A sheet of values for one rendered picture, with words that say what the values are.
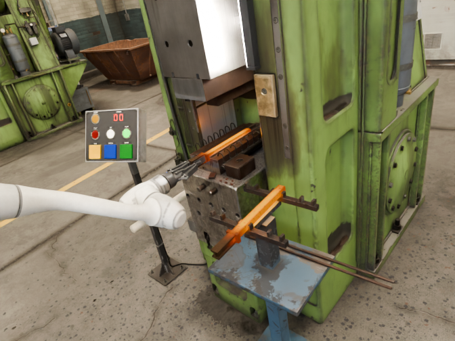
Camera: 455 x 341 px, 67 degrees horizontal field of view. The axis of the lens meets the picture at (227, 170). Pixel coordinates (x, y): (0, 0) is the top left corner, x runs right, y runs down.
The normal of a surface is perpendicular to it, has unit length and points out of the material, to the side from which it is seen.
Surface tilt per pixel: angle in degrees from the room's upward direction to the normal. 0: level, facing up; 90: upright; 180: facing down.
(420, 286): 0
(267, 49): 90
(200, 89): 90
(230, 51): 90
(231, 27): 90
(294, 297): 0
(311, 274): 0
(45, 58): 79
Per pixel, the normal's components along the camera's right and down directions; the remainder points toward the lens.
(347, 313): -0.16, -0.87
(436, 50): -0.57, 0.47
